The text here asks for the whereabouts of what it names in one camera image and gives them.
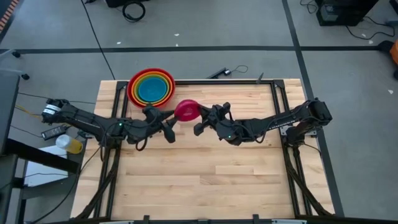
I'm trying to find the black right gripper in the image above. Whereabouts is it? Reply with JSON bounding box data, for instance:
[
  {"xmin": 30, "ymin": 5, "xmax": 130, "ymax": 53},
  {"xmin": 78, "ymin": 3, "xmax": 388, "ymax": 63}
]
[{"xmin": 194, "ymin": 105, "xmax": 246, "ymax": 146}]

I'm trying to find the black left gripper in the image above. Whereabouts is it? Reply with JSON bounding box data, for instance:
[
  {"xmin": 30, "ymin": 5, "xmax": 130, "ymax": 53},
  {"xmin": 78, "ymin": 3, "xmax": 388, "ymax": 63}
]
[{"xmin": 130, "ymin": 110, "xmax": 178, "ymax": 144}]

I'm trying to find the pink bowl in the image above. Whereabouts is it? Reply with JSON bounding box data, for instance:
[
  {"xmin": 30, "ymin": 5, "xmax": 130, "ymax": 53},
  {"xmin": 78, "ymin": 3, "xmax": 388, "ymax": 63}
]
[{"xmin": 174, "ymin": 99, "xmax": 203, "ymax": 123}]

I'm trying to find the teal bowl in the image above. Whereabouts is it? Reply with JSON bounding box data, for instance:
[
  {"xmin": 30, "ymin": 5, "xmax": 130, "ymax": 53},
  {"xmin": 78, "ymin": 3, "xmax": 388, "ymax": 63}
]
[{"xmin": 137, "ymin": 77, "xmax": 167, "ymax": 100}]

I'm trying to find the yellow-green bowl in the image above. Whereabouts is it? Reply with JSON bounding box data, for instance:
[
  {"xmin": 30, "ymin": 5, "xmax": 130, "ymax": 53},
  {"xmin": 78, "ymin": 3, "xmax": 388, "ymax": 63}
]
[{"xmin": 135, "ymin": 74, "xmax": 170, "ymax": 103}]

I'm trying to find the yellow bowl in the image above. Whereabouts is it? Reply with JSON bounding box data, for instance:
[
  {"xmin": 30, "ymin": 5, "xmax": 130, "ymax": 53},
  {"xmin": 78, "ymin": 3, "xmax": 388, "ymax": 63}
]
[{"xmin": 132, "ymin": 72, "xmax": 172, "ymax": 105}]

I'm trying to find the orange bowl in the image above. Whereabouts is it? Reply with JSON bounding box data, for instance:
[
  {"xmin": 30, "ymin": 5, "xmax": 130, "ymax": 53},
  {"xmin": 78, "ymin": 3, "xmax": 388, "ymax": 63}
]
[{"xmin": 129, "ymin": 70, "xmax": 174, "ymax": 106}]

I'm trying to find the nested rainbow bowls stack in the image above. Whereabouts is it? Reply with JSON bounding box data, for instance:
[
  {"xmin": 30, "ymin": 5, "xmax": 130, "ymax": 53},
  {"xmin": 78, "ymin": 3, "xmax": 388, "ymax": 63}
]
[{"xmin": 126, "ymin": 68, "xmax": 176, "ymax": 109}]

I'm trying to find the black power strip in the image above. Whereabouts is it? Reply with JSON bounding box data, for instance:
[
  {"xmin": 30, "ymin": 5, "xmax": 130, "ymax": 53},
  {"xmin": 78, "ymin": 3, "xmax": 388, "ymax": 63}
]
[{"xmin": 206, "ymin": 67, "xmax": 232, "ymax": 80}]

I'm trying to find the clear bottle yellow liquid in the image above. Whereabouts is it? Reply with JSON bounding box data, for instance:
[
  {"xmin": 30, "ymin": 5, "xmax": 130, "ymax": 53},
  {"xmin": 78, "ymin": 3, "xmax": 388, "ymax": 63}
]
[{"xmin": 55, "ymin": 134, "xmax": 85, "ymax": 155}]

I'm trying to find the black power adapter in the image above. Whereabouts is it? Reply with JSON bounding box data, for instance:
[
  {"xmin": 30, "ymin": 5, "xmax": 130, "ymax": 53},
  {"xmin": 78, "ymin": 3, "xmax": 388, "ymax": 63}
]
[{"xmin": 40, "ymin": 124, "xmax": 67, "ymax": 141}]

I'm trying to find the black desk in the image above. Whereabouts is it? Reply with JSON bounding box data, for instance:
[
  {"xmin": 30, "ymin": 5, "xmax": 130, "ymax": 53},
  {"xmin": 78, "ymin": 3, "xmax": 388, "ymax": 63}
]
[{"xmin": 0, "ymin": 70, "xmax": 82, "ymax": 224}]

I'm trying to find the grey chair base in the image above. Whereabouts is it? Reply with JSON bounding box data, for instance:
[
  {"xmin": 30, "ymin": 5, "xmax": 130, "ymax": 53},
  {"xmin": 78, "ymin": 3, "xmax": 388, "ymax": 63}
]
[{"xmin": 0, "ymin": 48, "xmax": 31, "ymax": 81}]

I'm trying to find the black equipment box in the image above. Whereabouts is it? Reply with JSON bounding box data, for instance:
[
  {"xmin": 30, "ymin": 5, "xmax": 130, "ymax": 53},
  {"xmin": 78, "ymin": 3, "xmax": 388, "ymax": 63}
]
[{"xmin": 315, "ymin": 0, "xmax": 379, "ymax": 27}]

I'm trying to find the orange round object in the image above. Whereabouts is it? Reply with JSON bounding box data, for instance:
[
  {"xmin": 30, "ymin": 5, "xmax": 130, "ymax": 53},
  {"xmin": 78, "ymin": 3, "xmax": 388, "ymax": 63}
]
[{"xmin": 390, "ymin": 40, "xmax": 398, "ymax": 65}]

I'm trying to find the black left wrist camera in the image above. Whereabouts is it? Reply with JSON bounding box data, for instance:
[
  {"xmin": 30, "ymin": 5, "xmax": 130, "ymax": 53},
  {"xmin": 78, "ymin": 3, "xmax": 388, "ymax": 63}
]
[{"xmin": 142, "ymin": 103, "xmax": 160, "ymax": 124}]

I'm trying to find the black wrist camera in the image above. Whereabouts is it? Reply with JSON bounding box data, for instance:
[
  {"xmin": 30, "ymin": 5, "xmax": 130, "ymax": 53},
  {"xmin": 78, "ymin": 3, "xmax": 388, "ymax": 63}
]
[
  {"xmin": 142, "ymin": 103, "xmax": 160, "ymax": 124},
  {"xmin": 213, "ymin": 101, "xmax": 233, "ymax": 121}
]

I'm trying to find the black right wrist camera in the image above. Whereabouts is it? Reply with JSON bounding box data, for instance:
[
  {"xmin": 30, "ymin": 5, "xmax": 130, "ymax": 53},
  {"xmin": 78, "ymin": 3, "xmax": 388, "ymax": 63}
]
[{"xmin": 213, "ymin": 101, "xmax": 233, "ymax": 121}]

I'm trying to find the black table frame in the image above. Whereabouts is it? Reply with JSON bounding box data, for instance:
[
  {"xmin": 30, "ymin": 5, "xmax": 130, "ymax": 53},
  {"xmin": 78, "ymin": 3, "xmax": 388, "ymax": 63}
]
[{"xmin": 73, "ymin": 79, "xmax": 336, "ymax": 224}]

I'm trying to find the long black floor cable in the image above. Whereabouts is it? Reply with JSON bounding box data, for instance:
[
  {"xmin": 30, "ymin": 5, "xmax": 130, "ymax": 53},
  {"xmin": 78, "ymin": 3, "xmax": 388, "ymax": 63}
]
[{"xmin": 80, "ymin": 0, "xmax": 116, "ymax": 81}]

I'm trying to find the coiled black cable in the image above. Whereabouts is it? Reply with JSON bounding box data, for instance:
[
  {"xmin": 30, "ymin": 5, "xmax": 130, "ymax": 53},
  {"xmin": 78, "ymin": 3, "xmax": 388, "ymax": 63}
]
[{"xmin": 121, "ymin": 0, "xmax": 147, "ymax": 24}]

